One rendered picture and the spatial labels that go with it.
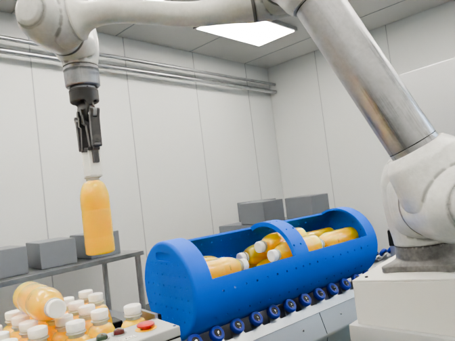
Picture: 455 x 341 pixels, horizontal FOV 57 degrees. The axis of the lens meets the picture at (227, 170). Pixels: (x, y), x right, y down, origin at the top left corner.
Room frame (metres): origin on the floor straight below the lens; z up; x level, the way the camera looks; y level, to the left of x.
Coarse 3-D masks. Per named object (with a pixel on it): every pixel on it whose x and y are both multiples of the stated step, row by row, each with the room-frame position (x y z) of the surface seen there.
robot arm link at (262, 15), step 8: (256, 0) 1.01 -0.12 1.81; (264, 0) 0.99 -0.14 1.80; (256, 8) 1.02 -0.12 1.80; (264, 8) 1.02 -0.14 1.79; (272, 8) 1.00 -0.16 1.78; (280, 8) 0.99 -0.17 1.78; (264, 16) 1.04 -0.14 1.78; (272, 16) 1.04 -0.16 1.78; (280, 16) 1.04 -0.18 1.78; (288, 16) 1.06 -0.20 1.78
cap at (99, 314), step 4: (100, 308) 0.99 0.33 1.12; (104, 308) 0.98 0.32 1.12; (92, 312) 0.96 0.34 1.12; (96, 312) 0.96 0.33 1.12; (100, 312) 0.96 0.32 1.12; (104, 312) 0.96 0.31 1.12; (92, 316) 0.96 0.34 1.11; (96, 316) 0.95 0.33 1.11; (100, 316) 0.96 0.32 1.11; (104, 316) 0.96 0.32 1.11; (92, 320) 0.96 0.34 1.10; (96, 320) 0.96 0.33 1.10
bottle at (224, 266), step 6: (222, 258) 1.28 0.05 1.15; (228, 258) 1.29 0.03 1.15; (234, 258) 1.30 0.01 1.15; (210, 264) 1.24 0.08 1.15; (216, 264) 1.25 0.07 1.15; (222, 264) 1.26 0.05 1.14; (228, 264) 1.27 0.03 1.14; (234, 264) 1.28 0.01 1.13; (240, 264) 1.31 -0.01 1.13; (210, 270) 1.22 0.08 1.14; (216, 270) 1.23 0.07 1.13; (222, 270) 1.24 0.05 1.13; (228, 270) 1.26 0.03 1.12; (234, 270) 1.27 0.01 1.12; (240, 270) 1.30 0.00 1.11; (216, 276) 1.23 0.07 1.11
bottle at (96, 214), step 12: (96, 180) 1.09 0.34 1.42; (84, 192) 1.07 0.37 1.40; (96, 192) 1.07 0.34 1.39; (84, 204) 1.07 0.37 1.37; (96, 204) 1.06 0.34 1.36; (108, 204) 1.09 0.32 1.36; (84, 216) 1.07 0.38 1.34; (96, 216) 1.06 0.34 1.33; (108, 216) 1.09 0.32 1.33; (84, 228) 1.07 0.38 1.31; (96, 228) 1.06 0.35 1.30; (108, 228) 1.08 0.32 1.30; (96, 240) 1.06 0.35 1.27; (108, 240) 1.08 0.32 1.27; (96, 252) 1.06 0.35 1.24; (108, 252) 1.08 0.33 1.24
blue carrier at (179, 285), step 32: (256, 224) 1.51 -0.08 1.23; (288, 224) 1.46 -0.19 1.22; (320, 224) 1.85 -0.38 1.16; (352, 224) 1.73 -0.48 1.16; (160, 256) 1.24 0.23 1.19; (192, 256) 1.16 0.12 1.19; (224, 256) 1.53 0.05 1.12; (320, 256) 1.44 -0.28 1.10; (352, 256) 1.56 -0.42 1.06; (160, 288) 1.25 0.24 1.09; (192, 288) 1.12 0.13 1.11; (224, 288) 1.18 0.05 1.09; (256, 288) 1.25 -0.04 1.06; (288, 288) 1.36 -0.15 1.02; (192, 320) 1.13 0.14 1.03; (224, 320) 1.22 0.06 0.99
